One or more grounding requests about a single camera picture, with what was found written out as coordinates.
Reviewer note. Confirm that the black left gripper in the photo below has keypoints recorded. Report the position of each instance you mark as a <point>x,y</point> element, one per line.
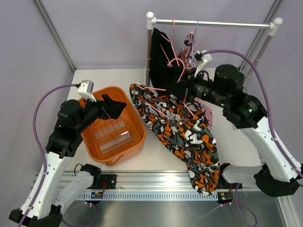
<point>108,108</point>

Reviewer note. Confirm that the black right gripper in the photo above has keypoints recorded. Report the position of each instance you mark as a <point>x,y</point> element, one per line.
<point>183,89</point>

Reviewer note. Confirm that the orange camouflage shorts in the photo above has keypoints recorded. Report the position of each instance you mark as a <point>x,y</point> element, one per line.
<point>184,131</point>

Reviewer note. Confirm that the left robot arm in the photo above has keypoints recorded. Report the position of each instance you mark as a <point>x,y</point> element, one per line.
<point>44,207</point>

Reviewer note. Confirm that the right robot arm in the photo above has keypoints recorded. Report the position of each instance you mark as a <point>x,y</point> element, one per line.
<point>279,175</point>

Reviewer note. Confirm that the black shorts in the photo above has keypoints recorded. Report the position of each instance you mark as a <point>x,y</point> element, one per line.
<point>165,67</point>

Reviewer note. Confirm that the pink patterned shorts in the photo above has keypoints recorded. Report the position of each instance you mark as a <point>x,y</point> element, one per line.
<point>187,56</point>

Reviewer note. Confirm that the blue hanger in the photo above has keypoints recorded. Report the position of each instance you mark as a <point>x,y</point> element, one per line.
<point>195,35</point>

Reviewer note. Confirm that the orange plastic basket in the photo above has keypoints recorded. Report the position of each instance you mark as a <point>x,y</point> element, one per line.
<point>114,141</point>

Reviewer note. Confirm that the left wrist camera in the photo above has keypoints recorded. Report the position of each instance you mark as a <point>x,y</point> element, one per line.
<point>85,89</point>

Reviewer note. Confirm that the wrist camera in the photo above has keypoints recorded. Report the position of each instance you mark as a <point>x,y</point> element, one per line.
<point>202,61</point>
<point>85,89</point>

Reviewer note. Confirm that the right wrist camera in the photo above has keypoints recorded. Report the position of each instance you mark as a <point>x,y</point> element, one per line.
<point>202,61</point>

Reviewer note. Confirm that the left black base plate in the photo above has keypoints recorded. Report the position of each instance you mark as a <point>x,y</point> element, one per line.
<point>106,180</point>

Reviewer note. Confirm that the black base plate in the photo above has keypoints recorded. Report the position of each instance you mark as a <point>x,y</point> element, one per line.
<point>106,180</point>
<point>228,186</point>

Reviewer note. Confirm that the aluminium mounting rail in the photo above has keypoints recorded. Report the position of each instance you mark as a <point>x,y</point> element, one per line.
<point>149,181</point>

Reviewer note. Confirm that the white slotted cable duct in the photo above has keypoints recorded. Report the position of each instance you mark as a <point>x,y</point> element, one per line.
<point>146,196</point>

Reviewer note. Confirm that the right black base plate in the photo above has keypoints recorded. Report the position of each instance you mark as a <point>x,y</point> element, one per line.
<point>228,186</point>

